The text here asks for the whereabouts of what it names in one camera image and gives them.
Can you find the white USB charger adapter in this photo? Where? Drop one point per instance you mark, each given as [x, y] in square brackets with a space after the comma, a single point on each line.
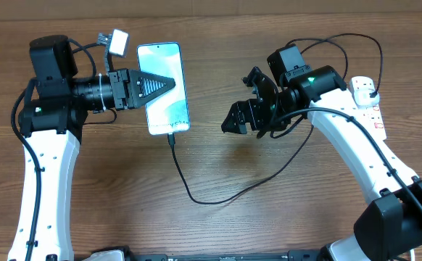
[365, 98]

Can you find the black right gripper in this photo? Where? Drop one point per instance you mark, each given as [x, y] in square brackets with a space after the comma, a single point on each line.
[241, 112]

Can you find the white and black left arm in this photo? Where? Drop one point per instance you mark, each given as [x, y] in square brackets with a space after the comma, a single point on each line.
[48, 119]

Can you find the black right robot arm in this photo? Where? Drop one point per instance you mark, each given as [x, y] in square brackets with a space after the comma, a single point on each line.
[392, 222]

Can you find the white power strip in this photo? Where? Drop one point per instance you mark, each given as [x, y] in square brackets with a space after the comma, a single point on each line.
[370, 116]

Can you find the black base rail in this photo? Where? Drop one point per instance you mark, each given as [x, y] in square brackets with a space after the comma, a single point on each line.
[291, 255]

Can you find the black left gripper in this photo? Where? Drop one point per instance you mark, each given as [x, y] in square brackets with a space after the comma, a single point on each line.
[136, 99]

